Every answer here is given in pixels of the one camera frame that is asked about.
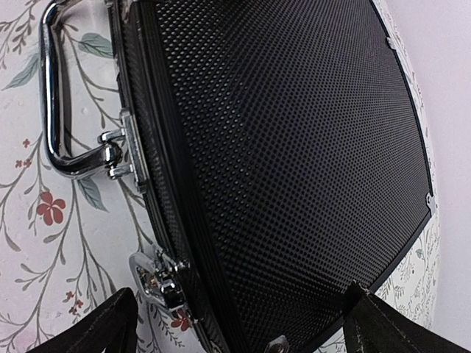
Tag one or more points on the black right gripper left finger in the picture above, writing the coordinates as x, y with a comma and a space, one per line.
111, 327

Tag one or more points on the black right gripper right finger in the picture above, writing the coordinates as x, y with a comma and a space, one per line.
371, 325

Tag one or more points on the black poker set case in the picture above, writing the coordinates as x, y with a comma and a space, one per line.
279, 152

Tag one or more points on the floral patterned table mat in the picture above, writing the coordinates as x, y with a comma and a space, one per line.
65, 243

